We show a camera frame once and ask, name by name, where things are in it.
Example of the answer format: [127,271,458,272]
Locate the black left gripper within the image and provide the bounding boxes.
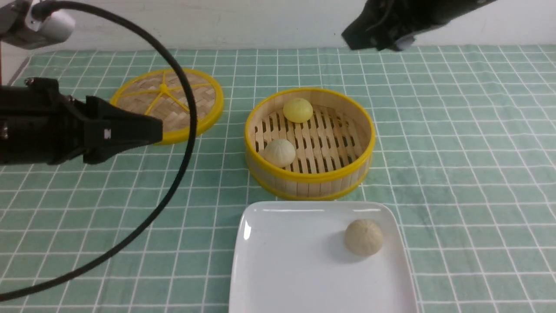
[0,77,163,166]

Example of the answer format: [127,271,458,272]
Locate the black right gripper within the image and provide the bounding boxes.
[341,0,492,52]

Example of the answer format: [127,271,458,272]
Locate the yellow steamed bun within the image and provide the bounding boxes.
[282,98,313,123]

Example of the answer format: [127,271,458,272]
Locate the white steamed bun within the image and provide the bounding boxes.
[344,219,384,257]
[262,139,296,168]

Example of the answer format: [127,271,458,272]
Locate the white square plate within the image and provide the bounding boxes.
[228,201,419,313]

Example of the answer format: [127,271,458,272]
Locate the yellow bamboo steamer lid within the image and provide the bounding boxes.
[110,69,224,145]

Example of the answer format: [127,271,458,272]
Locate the yellow bamboo steamer basket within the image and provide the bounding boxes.
[244,87,377,200]

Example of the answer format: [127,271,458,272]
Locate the green checkered tablecloth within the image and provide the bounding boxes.
[0,46,556,313]

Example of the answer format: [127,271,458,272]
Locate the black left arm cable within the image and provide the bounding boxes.
[0,0,199,302]

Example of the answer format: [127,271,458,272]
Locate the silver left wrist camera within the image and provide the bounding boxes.
[0,0,76,50]

